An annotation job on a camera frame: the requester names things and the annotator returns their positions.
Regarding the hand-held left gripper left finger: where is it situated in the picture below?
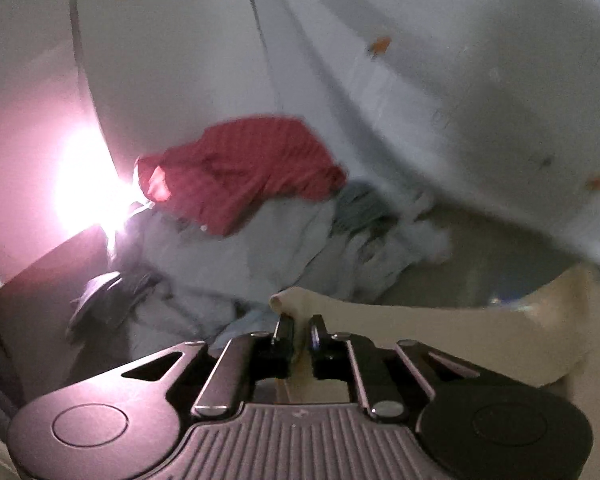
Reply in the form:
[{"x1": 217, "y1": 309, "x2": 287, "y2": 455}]
[{"x1": 121, "y1": 313, "x2": 296, "y2": 419}]

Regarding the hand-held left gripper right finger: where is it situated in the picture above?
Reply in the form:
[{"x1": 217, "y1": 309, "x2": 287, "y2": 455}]
[{"x1": 307, "y1": 314, "x2": 484, "y2": 420}]

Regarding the cream garment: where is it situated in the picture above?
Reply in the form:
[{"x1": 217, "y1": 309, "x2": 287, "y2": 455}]
[{"x1": 269, "y1": 260, "x2": 600, "y2": 406}]

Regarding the light blue garment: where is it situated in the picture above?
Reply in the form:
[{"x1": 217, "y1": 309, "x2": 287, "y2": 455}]
[{"x1": 215, "y1": 187, "x2": 454, "y2": 347}]

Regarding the red checked garment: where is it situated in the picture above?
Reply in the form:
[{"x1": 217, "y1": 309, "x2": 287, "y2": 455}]
[{"x1": 136, "y1": 116, "x2": 349, "y2": 237}]

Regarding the dark object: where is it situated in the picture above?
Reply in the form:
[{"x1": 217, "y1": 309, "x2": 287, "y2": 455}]
[{"x1": 66, "y1": 271, "x2": 153, "y2": 343}]

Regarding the carrot printed sheet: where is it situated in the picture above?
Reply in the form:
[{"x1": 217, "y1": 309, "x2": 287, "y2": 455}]
[{"x1": 252, "y1": 0, "x2": 600, "y2": 292}]

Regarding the white board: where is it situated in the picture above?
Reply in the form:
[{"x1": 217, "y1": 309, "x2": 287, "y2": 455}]
[{"x1": 74, "y1": 0, "x2": 282, "y2": 183}]

